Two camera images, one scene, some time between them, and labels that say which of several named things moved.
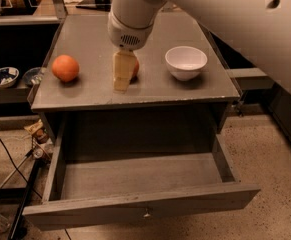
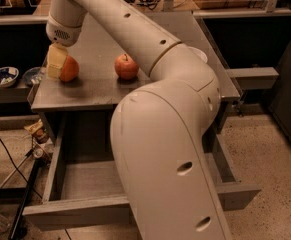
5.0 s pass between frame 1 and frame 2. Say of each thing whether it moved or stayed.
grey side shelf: stayed
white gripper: moved
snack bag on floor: stayed
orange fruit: stayed
